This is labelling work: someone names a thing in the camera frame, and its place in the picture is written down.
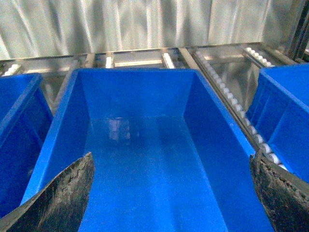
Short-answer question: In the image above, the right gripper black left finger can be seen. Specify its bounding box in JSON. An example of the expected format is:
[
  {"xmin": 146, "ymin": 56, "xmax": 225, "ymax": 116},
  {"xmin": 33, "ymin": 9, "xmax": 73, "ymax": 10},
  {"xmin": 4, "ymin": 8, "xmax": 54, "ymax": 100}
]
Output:
[{"xmin": 0, "ymin": 152, "xmax": 95, "ymax": 232}]

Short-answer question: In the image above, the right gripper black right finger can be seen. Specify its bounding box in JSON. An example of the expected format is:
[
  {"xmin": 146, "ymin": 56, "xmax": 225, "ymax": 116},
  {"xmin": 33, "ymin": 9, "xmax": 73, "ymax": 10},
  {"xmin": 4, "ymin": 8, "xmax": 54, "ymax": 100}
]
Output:
[{"xmin": 250, "ymin": 150, "xmax": 309, "ymax": 232}]

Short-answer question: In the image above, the left blue bin with buttons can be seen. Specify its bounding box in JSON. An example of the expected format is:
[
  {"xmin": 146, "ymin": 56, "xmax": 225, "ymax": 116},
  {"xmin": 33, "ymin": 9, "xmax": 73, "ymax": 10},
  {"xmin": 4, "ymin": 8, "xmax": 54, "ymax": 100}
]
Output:
[{"xmin": 0, "ymin": 73, "xmax": 53, "ymax": 217}]

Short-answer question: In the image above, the long white roller track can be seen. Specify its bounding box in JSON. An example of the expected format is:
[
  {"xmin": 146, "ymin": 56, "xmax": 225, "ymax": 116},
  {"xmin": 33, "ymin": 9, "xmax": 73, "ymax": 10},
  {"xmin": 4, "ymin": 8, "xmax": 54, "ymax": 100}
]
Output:
[{"xmin": 193, "ymin": 51, "xmax": 287, "ymax": 170}]

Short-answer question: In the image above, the right blue bin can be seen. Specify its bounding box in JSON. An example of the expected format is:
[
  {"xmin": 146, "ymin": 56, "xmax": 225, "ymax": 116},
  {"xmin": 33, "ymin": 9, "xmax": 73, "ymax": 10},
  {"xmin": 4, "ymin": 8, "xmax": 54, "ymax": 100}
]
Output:
[{"xmin": 246, "ymin": 64, "xmax": 309, "ymax": 182}]

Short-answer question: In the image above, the empty middle blue bin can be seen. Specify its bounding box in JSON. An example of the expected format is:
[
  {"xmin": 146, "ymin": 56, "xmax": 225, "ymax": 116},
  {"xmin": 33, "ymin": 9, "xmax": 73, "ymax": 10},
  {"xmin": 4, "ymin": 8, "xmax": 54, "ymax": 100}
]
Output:
[{"xmin": 23, "ymin": 68, "xmax": 273, "ymax": 232}]

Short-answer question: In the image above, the metal rack frame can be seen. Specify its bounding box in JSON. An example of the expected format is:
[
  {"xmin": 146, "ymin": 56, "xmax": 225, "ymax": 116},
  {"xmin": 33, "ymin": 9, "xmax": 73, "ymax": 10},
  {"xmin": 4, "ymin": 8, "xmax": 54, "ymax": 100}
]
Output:
[{"xmin": 0, "ymin": 41, "xmax": 309, "ymax": 116}]

